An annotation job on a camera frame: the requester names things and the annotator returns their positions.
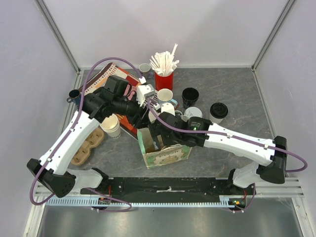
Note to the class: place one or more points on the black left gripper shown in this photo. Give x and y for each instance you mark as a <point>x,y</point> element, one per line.
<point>140,118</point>

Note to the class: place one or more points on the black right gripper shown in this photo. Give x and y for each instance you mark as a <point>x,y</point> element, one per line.
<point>156,129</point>

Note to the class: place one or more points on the green patterned paper bag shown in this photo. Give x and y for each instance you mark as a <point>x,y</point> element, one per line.
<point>168,155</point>

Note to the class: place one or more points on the stack of white paper cups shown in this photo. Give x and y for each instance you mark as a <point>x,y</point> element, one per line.
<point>111,126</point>

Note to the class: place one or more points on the white coffee cup lid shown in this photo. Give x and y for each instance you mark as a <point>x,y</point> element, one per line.
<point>193,112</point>

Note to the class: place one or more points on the stack of black cups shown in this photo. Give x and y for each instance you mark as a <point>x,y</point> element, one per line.
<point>190,96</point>

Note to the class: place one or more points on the black coffee cup lid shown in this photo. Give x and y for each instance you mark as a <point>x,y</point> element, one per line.
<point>219,110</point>

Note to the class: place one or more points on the cardboard cup carrier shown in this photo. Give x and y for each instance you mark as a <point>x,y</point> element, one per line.
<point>91,142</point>
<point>149,143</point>

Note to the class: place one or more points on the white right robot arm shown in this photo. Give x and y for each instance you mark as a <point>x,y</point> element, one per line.
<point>268,155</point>

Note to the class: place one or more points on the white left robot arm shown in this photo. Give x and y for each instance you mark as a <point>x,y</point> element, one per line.
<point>51,169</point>

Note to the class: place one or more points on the colourful patchwork placemat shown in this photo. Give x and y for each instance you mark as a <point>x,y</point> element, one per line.
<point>108,76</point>

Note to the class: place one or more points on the light blue ceramic mug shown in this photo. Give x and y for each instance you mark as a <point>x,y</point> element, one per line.
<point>166,96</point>

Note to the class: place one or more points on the red straw holder cup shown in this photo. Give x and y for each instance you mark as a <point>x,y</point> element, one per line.
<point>164,82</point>

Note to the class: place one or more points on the grey ceramic mug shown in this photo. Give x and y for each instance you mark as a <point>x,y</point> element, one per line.
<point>146,71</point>

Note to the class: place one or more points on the bundle of white straws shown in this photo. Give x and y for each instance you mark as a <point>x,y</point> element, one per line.
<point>164,63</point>

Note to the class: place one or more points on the dark blue ceramic mug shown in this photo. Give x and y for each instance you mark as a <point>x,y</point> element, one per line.
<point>74,97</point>

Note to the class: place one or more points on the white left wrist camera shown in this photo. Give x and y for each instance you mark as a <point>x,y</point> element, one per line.
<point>143,92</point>

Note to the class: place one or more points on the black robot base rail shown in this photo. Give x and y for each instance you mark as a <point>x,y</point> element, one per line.
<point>154,185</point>

